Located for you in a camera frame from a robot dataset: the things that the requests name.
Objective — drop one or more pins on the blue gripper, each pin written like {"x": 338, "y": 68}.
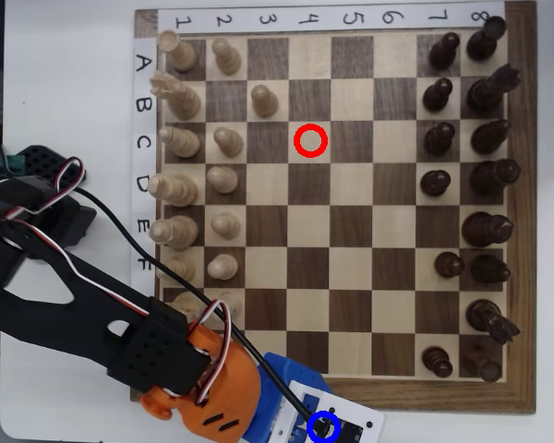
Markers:
{"x": 273, "y": 372}

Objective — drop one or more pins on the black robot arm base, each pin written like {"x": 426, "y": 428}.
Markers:
{"x": 41, "y": 159}

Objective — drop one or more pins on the light wooden pawn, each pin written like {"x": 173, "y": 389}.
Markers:
{"x": 226, "y": 57}
{"x": 222, "y": 179}
{"x": 264, "y": 101}
{"x": 221, "y": 266}
{"x": 228, "y": 140}
{"x": 225, "y": 225}
{"x": 234, "y": 307}

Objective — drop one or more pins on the light wooden knight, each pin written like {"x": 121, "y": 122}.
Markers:
{"x": 187, "y": 302}
{"x": 182, "y": 99}

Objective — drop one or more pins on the wooden chess board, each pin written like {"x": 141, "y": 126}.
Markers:
{"x": 351, "y": 267}

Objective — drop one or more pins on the light wooden bishop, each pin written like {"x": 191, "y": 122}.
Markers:
{"x": 182, "y": 142}
{"x": 182, "y": 265}

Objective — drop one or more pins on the dark wooden pawn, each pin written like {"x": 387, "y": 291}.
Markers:
{"x": 435, "y": 182}
{"x": 449, "y": 264}
{"x": 443, "y": 51}
{"x": 437, "y": 361}
{"x": 438, "y": 138}
{"x": 436, "y": 97}

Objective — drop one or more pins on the light wooden king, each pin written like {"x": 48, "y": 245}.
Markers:
{"x": 175, "y": 231}

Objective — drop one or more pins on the dark wooden rook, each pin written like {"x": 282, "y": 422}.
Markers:
{"x": 482, "y": 364}
{"x": 482, "y": 44}

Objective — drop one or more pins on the light wooden queen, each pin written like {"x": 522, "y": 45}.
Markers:
{"x": 175, "y": 189}

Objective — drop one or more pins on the dark wooden knight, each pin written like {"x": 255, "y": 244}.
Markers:
{"x": 487, "y": 92}
{"x": 487, "y": 316}

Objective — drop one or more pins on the dark wooden bishop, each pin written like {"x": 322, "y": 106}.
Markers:
{"x": 489, "y": 137}
{"x": 489, "y": 268}

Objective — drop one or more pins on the dark wooden king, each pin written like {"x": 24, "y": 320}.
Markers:
{"x": 485, "y": 230}

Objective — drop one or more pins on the white paper letter strip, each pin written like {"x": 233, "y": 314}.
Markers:
{"x": 144, "y": 123}

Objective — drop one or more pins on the dark wooden queen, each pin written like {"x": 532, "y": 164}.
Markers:
{"x": 491, "y": 177}

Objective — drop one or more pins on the light wooden rook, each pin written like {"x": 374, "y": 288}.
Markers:
{"x": 180, "y": 53}

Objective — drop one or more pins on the green clamp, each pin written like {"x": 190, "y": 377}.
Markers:
{"x": 11, "y": 162}

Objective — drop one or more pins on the white paper number strip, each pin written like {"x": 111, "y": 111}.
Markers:
{"x": 330, "y": 18}

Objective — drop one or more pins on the white camera mount with board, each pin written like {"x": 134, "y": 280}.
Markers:
{"x": 346, "y": 408}

